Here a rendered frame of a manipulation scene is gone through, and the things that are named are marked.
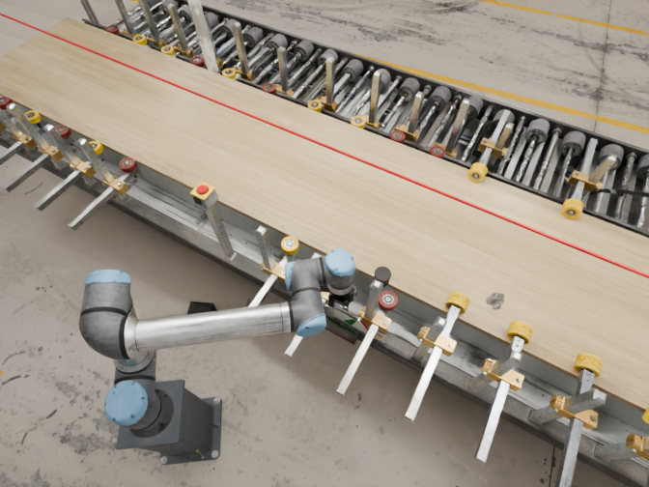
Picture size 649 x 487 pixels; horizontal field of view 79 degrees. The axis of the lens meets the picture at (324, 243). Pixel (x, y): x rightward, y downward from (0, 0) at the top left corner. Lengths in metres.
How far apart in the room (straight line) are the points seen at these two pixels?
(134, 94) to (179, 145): 0.55
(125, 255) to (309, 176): 1.63
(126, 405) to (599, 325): 1.85
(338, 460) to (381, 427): 0.29
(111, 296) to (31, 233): 2.42
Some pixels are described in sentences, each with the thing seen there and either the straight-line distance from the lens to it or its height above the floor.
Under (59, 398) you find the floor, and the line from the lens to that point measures 2.91.
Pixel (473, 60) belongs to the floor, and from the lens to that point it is 4.62.
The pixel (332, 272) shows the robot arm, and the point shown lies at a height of 1.35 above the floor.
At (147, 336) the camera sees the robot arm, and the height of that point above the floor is 1.40.
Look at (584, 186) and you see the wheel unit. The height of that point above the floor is 0.94.
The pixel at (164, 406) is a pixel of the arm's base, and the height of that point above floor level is 0.67.
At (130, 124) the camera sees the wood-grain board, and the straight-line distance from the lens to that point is 2.54.
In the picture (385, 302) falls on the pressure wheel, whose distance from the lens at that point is 1.65.
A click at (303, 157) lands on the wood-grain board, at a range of 2.10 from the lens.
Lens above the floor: 2.41
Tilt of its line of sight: 58 degrees down
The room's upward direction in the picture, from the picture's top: 1 degrees counter-clockwise
